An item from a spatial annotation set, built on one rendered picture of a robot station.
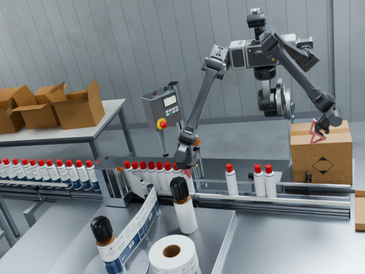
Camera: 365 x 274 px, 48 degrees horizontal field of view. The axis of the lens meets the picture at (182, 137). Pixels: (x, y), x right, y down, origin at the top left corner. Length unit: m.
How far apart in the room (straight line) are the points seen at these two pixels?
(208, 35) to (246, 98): 0.87
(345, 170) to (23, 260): 1.76
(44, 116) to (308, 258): 2.86
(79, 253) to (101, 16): 3.39
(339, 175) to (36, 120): 2.85
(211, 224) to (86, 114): 2.01
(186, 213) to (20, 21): 4.12
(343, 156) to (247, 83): 2.74
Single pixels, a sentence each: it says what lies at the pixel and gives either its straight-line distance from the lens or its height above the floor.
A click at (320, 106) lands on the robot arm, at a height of 1.35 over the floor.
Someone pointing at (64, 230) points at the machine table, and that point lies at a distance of 2.47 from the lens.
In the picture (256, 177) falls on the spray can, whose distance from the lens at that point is 2.11.
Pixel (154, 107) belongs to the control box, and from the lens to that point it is 2.11.
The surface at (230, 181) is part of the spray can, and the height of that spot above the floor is 1.00.
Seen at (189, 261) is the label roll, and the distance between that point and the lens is 1.73.
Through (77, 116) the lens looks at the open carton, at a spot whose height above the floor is 0.90.
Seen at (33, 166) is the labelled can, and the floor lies 1.05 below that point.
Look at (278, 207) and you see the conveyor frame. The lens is 2.16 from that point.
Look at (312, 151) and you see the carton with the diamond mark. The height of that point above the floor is 1.07.
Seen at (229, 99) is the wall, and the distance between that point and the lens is 4.92.
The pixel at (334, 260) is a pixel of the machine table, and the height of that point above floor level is 0.83.
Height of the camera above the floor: 2.21
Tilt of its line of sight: 27 degrees down
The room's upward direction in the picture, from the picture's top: 12 degrees counter-clockwise
